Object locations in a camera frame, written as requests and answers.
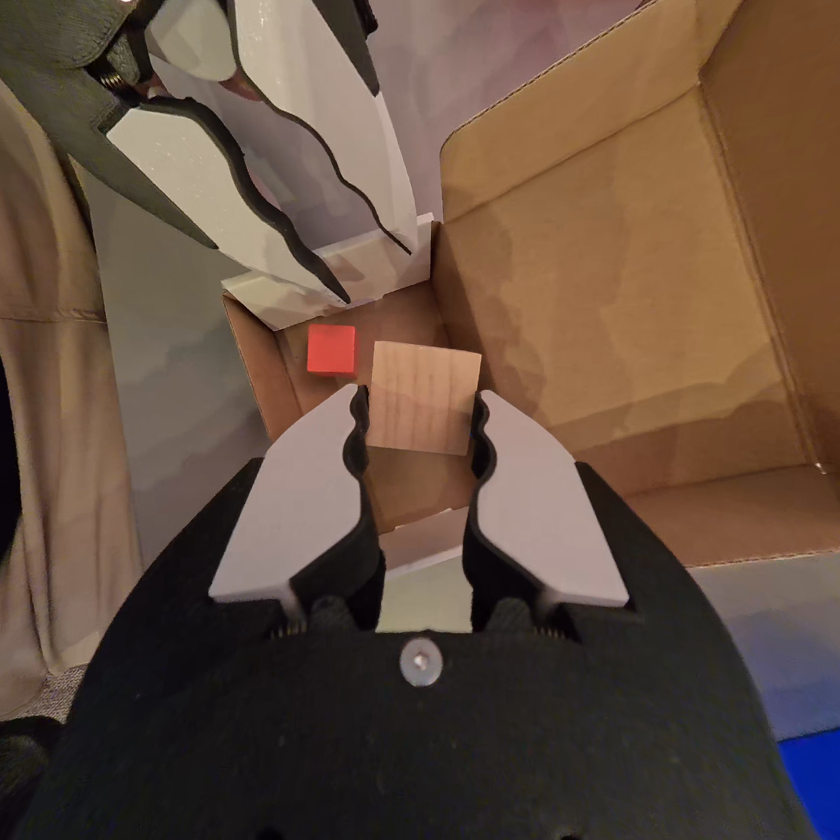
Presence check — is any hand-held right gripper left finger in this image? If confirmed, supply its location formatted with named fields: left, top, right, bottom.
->
left=209, top=385, right=386, bottom=632

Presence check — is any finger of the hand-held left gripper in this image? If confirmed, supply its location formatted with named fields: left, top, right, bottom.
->
left=105, top=97, right=352, bottom=306
left=146, top=0, right=420, bottom=257

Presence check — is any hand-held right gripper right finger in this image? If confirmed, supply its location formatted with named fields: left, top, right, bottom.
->
left=461, top=390, right=632, bottom=632

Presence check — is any red cube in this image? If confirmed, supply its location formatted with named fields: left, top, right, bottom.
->
left=306, top=324, right=358, bottom=377

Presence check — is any wooden cube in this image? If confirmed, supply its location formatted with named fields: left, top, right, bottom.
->
left=365, top=341, right=483, bottom=457

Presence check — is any cardboard mailer box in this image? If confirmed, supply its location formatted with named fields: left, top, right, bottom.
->
left=222, top=0, right=840, bottom=595

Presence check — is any beige cloth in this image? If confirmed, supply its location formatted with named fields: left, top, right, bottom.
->
left=0, top=77, right=147, bottom=719

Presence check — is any blue plastic bin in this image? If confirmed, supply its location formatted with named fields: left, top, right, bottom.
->
left=776, top=727, right=840, bottom=840

